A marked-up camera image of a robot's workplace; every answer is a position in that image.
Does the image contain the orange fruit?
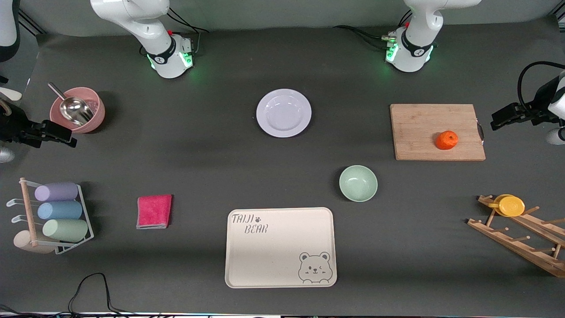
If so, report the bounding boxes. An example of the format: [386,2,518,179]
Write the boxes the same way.
[436,131,459,151]

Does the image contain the pale lavender round plate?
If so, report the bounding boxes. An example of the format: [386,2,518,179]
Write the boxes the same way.
[256,88,312,138]

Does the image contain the metal scoop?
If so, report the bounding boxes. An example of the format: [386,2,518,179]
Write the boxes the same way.
[48,82,94,126]

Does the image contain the pink bowl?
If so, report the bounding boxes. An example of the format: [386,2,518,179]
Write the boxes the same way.
[49,87,106,134]

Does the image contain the purple cup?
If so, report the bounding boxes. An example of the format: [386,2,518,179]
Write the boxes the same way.
[34,182,79,202]

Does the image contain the blue cup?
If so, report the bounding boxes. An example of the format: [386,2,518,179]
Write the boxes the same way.
[37,201,83,220]

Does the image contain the yellow mug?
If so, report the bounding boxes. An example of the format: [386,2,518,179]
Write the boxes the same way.
[488,194,526,217]

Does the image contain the wooden cutting board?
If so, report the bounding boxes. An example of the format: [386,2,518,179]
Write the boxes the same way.
[390,104,486,161]

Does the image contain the green cup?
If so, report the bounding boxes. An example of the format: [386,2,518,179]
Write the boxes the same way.
[42,219,89,243]

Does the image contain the beige cup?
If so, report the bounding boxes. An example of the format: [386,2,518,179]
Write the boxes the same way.
[13,230,56,254]

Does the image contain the pink folded cloth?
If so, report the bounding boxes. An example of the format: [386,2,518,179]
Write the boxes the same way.
[136,194,173,230]

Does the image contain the wooden mug rack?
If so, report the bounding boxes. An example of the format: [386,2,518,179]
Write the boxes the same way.
[467,195,565,278]

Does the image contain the mint green bowl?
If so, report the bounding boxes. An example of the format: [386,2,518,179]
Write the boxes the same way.
[339,165,378,203]

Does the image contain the cream tray with bear print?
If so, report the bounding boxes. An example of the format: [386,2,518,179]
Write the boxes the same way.
[225,207,338,289]

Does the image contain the white wire cup rack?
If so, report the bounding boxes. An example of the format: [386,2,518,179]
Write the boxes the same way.
[6,177,94,255]

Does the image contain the black frame bar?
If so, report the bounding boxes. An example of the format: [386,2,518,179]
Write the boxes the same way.
[17,8,46,35]

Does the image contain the black looped cable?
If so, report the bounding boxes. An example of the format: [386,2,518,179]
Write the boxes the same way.
[68,273,133,315]

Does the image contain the black left arm base cables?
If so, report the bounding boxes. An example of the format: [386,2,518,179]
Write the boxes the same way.
[333,9,413,49]

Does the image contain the black arm base cables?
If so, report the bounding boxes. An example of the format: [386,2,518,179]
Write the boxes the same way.
[333,9,413,49]
[166,7,211,56]

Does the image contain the black right arm base cables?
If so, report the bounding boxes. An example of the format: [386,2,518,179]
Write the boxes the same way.
[166,7,211,56]

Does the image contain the black cable along table edge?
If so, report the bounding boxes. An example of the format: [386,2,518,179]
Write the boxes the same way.
[0,304,177,318]

